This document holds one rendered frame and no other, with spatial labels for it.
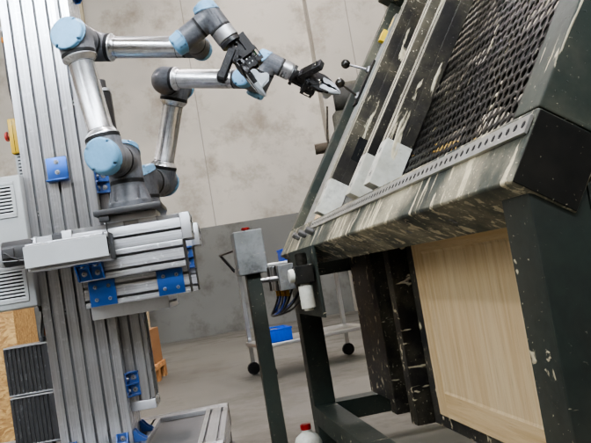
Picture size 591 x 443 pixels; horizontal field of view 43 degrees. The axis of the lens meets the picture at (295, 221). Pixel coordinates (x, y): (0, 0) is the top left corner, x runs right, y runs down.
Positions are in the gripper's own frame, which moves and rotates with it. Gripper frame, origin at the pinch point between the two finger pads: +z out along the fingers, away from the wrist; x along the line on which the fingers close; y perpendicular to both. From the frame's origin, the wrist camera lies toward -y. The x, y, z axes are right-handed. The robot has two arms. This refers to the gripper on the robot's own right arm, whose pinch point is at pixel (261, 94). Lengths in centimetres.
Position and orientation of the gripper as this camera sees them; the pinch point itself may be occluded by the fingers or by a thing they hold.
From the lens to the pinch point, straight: 247.6
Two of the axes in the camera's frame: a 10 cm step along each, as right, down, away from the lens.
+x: -0.7, 0.8, 9.9
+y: 8.0, -5.9, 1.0
